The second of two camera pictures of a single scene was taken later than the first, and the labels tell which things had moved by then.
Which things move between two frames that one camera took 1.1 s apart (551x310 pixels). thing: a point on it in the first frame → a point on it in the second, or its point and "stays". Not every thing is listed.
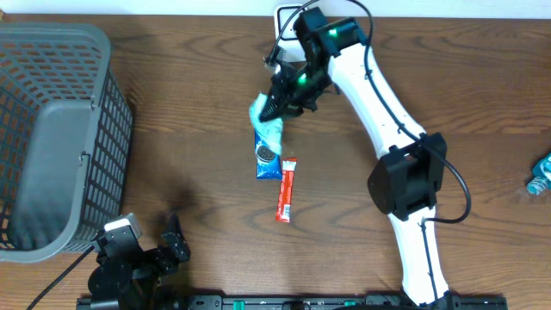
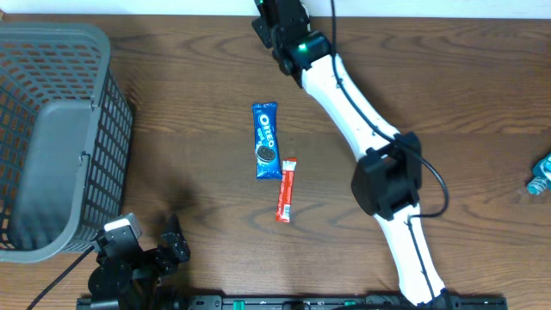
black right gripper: [281, 89] → [263, 28]
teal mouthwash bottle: [541, 173] stays
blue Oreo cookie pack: [269, 144] stays
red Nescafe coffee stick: [285, 197] stays
